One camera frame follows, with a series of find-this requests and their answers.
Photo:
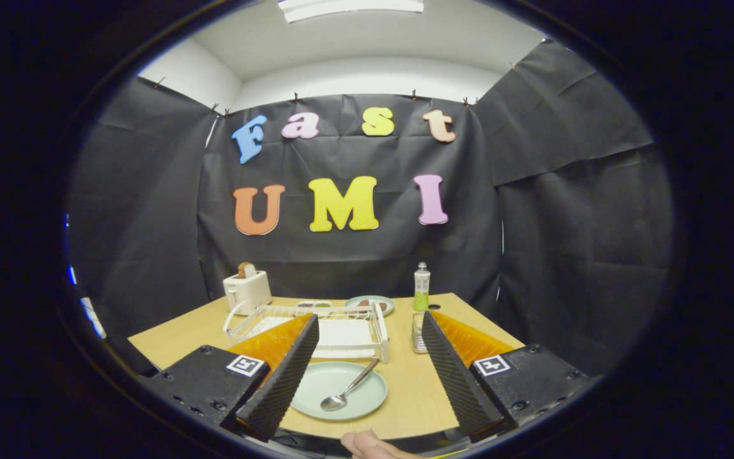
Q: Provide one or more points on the bread slice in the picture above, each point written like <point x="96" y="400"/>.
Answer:
<point x="246" y="269"/>

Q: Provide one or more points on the green drink bottle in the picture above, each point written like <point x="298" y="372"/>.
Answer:
<point x="422" y="287"/>

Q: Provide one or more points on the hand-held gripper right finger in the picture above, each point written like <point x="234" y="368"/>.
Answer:
<point x="459" y="382"/>

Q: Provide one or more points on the white toaster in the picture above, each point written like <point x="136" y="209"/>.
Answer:
<point x="247" y="292"/>

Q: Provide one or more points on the ceiling light panel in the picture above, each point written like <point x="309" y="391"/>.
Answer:
<point x="351" y="6"/>

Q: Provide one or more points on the metal spoon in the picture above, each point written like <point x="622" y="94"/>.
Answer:
<point x="335" y="401"/>

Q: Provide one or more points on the light green plate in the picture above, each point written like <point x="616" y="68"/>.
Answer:
<point x="367" y="398"/>

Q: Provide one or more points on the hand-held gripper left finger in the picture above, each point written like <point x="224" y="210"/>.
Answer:
<point x="284" y="382"/>

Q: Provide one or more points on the blue and white object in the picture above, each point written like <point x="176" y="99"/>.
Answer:
<point x="92" y="315"/>

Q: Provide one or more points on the small plate with food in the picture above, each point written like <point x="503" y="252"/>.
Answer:
<point x="370" y="305"/>

